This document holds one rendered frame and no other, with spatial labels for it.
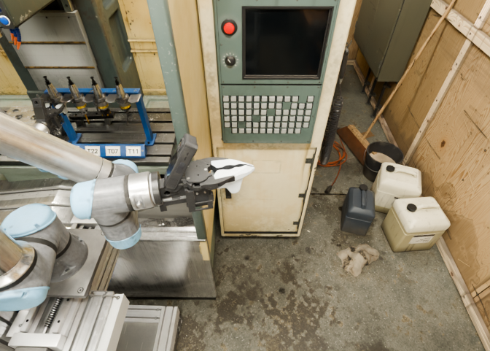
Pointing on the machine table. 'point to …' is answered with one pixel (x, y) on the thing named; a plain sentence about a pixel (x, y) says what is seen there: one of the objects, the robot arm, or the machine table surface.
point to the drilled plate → (22, 114)
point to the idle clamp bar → (90, 117)
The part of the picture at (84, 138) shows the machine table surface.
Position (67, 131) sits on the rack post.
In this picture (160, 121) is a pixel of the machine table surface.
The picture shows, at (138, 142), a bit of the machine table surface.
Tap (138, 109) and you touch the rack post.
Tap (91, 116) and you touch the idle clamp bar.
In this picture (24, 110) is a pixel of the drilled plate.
